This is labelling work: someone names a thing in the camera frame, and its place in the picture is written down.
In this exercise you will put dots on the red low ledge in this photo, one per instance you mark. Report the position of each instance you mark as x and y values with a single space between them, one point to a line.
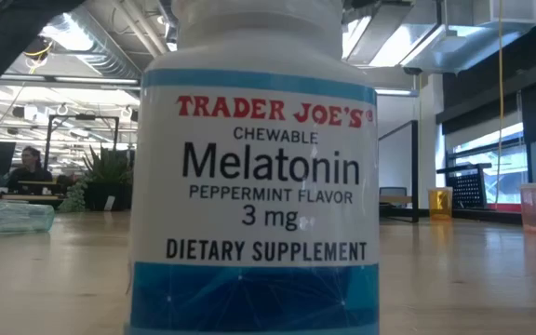
505 208

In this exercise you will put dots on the white melatonin supplement bottle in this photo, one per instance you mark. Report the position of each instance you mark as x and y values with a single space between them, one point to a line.
254 186

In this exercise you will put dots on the silver spiral air duct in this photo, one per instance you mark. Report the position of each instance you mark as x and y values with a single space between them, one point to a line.
105 51

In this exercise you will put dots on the black aluminium table frame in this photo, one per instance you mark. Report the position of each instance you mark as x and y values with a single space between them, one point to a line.
491 218

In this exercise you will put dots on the silver rectangular air duct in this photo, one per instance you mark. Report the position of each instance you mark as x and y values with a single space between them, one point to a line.
435 46

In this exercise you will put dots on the person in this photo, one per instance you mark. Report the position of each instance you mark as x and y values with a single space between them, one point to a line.
30 174

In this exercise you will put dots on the white plant label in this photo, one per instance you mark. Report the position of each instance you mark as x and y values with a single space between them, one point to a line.
110 203

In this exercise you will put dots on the black perforated crate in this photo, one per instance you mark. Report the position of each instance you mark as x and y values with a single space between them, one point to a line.
468 188

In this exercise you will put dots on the black metal rack frame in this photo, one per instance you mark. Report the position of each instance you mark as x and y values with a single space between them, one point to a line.
84 116

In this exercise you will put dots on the orange pill bottle white cap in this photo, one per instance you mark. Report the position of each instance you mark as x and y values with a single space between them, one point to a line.
440 205

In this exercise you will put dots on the wooden office desk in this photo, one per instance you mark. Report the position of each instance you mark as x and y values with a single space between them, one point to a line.
26 197

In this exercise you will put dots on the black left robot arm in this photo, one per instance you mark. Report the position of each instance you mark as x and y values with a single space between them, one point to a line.
3 46

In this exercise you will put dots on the long ceiling light strip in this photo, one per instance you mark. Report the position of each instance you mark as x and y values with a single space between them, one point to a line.
86 80

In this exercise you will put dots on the green potted succulent plant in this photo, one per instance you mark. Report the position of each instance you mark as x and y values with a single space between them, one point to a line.
105 181

